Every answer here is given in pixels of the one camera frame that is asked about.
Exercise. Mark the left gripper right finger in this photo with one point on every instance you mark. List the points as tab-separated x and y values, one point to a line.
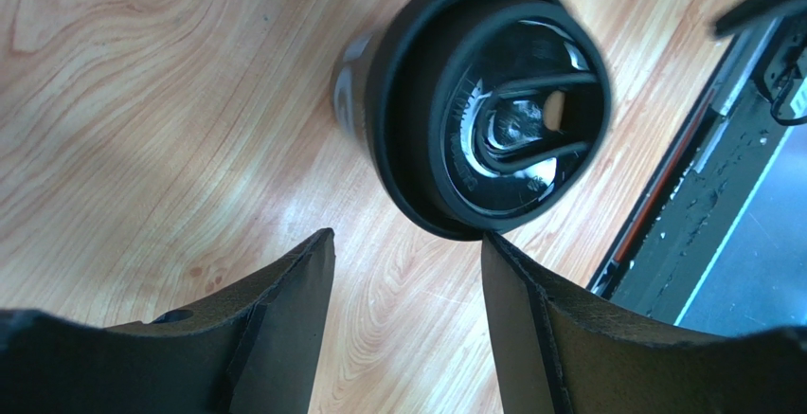
558	348

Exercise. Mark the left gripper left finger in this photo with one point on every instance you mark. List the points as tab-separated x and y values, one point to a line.
252	347

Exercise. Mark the single dark plastic cup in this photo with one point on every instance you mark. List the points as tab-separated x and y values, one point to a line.
349	82

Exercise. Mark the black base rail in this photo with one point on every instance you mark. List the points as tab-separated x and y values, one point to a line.
717	241

